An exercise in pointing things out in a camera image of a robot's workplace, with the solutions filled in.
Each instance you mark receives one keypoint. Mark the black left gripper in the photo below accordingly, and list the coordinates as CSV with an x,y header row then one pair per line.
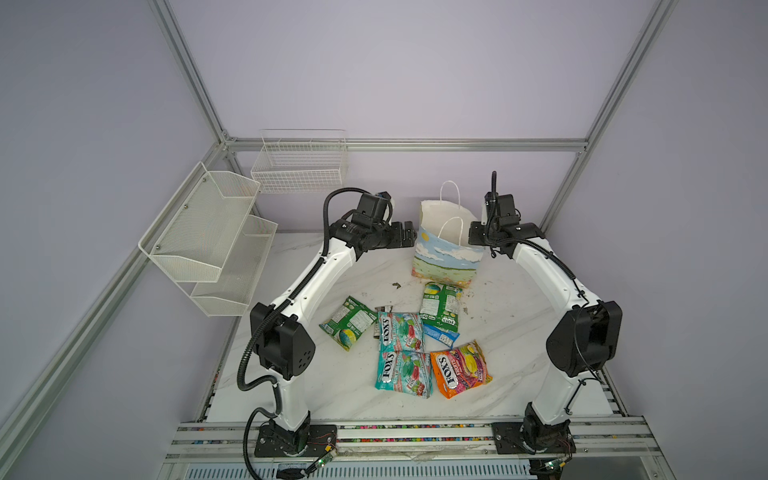
x,y
397,239

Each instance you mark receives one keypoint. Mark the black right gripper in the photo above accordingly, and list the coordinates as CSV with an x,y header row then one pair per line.
x,y
471,234

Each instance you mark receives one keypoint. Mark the white printed paper bag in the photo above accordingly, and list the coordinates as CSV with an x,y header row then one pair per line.
x,y
442,250

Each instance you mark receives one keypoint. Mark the green candy bag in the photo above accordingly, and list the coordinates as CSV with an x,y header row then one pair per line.
x,y
349,322
440,306

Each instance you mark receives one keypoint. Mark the teal fox's candy bag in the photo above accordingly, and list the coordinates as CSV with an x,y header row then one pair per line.
x,y
400,332
404,372

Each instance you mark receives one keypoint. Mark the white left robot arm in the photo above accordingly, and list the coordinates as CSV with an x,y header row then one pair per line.
x,y
281,349

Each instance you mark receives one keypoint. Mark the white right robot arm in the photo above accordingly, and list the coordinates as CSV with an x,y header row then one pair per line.
x,y
582,341

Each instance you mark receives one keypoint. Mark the orange Fox's candy bag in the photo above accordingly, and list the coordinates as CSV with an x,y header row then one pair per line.
x,y
460,369

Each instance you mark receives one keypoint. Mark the blue snack packet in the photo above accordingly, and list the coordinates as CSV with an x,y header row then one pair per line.
x,y
447,338

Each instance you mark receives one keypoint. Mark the white mesh shelf lower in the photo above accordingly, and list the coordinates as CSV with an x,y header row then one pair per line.
x,y
232,293

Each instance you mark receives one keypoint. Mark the white mesh shelf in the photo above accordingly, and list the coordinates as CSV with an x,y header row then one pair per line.
x,y
192,238
232,293

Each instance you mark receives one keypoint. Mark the white mesh shelf upper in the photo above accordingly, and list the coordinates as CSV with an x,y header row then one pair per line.
x,y
192,238

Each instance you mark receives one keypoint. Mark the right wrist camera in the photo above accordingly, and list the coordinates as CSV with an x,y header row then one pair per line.
x,y
501,211

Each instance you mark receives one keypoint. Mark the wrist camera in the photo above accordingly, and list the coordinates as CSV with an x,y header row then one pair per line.
x,y
501,211
373,209

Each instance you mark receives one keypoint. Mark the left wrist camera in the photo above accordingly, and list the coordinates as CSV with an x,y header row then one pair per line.
x,y
373,209

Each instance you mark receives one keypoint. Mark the white wire basket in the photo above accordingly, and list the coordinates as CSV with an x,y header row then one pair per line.
x,y
301,161

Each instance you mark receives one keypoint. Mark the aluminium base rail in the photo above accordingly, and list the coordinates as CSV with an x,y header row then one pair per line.
x,y
611,447

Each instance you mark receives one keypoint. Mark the aluminium frame posts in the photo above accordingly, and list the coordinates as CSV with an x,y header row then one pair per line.
x,y
35,407

